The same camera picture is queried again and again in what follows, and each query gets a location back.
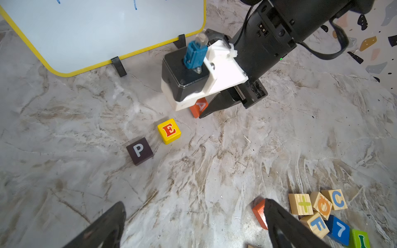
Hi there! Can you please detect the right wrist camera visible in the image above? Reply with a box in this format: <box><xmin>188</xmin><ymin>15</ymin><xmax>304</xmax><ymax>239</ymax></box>
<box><xmin>160</xmin><ymin>32</ymin><xmax>249</xmax><ymax>112</ymax></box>

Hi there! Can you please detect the wooden plus block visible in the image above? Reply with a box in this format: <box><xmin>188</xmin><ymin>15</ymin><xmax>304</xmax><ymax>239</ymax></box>
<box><xmin>288</xmin><ymin>194</ymin><xmax>313</xmax><ymax>216</ymax></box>

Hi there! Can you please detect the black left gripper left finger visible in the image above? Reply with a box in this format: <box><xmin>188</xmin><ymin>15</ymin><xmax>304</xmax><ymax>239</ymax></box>
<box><xmin>65</xmin><ymin>201</ymin><xmax>126</xmax><ymax>248</ymax></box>

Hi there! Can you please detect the wooden C block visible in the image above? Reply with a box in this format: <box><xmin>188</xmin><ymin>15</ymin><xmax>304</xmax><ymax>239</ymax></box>
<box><xmin>321</xmin><ymin>189</ymin><xmax>348</xmax><ymax>210</ymax></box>

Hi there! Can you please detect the wooden F block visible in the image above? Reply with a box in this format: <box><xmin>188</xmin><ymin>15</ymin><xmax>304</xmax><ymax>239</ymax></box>
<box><xmin>300</xmin><ymin>212</ymin><xmax>330</xmax><ymax>239</ymax></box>

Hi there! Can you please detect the yellow E block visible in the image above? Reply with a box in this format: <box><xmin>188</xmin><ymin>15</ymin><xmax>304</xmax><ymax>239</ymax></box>
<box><xmin>157</xmin><ymin>118</ymin><xmax>182</xmax><ymax>145</ymax></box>

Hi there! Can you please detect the wooden Q block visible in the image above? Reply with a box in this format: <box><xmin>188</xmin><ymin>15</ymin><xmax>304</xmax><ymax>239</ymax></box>
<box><xmin>310</xmin><ymin>192</ymin><xmax>332</xmax><ymax>221</ymax></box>

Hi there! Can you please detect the red R block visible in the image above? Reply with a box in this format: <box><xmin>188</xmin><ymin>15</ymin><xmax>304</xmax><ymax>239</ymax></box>
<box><xmin>252</xmin><ymin>197</ymin><xmax>268</xmax><ymax>230</ymax></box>

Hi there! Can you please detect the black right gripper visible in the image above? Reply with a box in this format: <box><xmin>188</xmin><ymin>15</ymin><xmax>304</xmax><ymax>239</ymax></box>
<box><xmin>199</xmin><ymin>80</ymin><xmax>268</xmax><ymax>119</ymax></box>

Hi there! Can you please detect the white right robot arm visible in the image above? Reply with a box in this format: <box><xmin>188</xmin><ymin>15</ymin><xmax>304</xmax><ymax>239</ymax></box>
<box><xmin>200</xmin><ymin>0</ymin><xmax>374</xmax><ymax>118</ymax></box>

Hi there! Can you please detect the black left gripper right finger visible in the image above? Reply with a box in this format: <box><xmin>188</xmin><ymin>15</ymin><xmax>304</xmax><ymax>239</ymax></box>
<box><xmin>264</xmin><ymin>198</ymin><xmax>329</xmax><ymax>248</ymax></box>

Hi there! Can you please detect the green I block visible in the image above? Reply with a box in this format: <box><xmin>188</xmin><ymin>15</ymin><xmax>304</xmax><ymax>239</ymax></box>
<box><xmin>348</xmin><ymin>229</ymin><xmax>370</xmax><ymax>248</ymax></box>

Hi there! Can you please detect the yellow framed whiteboard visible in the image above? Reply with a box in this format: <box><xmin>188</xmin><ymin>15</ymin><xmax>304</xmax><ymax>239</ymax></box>
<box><xmin>1</xmin><ymin>0</ymin><xmax>206</xmax><ymax>78</ymax></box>

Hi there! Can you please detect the black P block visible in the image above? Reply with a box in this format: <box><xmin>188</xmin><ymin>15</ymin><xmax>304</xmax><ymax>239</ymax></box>
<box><xmin>126</xmin><ymin>137</ymin><xmax>154</xmax><ymax>166</ymax></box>

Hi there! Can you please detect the orange A block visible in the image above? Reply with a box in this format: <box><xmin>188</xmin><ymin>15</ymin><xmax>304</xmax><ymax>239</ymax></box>
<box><xmin>189</xmin><ymin>98</ymin><xmax>208</xmax><ymax>118</ymax></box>

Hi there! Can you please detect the blue 7 block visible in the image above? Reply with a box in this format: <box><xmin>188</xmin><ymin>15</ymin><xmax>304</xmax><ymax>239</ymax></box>
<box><xmin>325</xmin><ymin>215</ymin><xmax>350</xmax><ymax>247</ymax></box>

